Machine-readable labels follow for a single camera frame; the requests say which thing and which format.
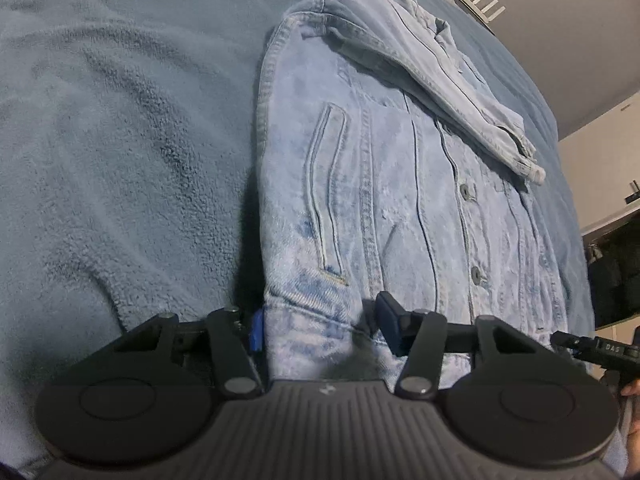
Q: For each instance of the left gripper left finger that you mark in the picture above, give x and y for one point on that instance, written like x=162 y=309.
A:
x=234 y=373

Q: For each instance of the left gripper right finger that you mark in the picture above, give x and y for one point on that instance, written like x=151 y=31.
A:
x=419 y=336

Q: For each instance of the light blue denim jacket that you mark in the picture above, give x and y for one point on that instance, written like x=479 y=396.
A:
x=386 y=164

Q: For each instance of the person's right hand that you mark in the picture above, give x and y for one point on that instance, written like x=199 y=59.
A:
x=629 y=398

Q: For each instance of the white wardrobe cabinet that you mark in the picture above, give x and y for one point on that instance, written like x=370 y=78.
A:
x=601 y=164

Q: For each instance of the blue fleece blanket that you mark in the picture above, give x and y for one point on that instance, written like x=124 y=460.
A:
x=129 y=180

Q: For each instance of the white wifi router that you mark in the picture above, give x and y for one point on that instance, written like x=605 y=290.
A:
x=486 y=11

